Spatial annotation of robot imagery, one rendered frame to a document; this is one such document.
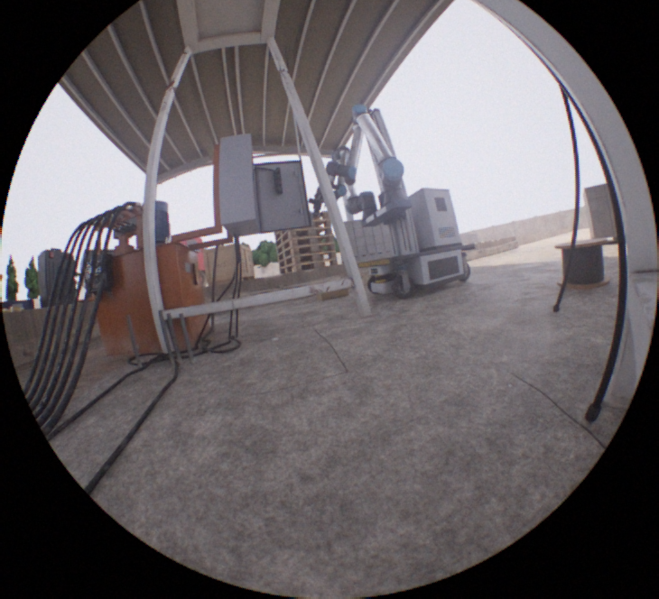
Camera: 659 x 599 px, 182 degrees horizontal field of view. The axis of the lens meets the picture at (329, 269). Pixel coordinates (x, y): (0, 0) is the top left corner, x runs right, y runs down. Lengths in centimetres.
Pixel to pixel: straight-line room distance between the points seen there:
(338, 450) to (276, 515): 16
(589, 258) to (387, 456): 131
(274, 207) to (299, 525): 165
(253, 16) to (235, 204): 177
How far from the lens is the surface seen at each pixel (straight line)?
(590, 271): 142
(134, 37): 554
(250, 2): 224
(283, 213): 162
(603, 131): 41
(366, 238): 434
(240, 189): 124
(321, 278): 270
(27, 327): 247
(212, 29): 235
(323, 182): 119
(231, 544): 37
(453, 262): 175
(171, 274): 128
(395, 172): 144
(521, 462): 40
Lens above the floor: 32
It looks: level
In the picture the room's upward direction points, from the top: 10 degrees counter-clockwise
